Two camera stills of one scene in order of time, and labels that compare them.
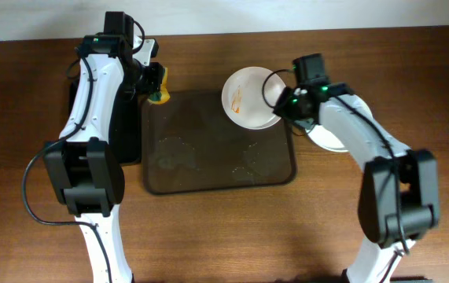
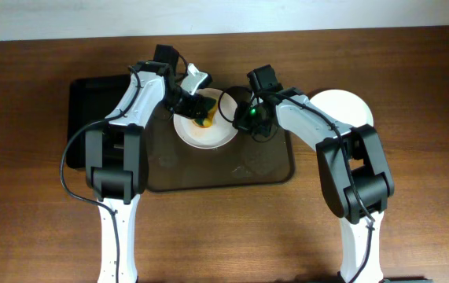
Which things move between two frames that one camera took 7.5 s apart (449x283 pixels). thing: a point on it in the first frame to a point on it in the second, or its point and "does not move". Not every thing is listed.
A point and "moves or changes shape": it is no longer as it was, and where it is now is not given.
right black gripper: (284, 104) to (245, 122)
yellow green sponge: (163, 95) moves or changes shape
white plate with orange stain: (248, 97) moves or changes shape
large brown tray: (191, 143) does not move
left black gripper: (155, 79) to (199, 106)
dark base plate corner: (410, 280) does not move
